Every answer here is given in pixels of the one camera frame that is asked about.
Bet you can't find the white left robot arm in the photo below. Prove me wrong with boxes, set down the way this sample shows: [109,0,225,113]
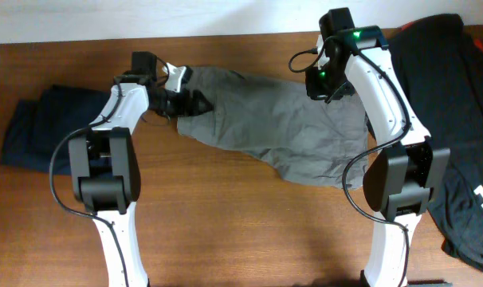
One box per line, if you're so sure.
[66,52,213,286]

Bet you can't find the folded navy blue garment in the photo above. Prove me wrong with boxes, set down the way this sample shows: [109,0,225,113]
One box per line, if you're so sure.
[0,85,110,173]

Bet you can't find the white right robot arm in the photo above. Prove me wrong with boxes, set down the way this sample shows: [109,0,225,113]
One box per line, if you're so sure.
[304,7,450,286]

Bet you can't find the grey shorts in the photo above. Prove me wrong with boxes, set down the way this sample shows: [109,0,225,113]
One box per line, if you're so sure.
[177,67,368,188]

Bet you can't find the black clothes pile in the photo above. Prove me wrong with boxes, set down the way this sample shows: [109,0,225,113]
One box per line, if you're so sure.
[388,14,483,272]

